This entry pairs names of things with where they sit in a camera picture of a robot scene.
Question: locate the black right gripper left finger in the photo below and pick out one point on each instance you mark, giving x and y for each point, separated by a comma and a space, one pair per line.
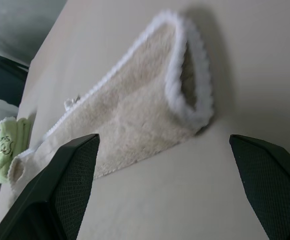
60, 195

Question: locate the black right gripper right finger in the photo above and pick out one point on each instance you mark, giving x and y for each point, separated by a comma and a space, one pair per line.
272, 185

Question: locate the light green towel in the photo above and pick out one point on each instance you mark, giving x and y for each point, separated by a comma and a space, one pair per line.
8, 147

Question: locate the beige towel with white trim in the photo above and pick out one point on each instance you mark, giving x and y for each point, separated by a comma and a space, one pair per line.
135, 120

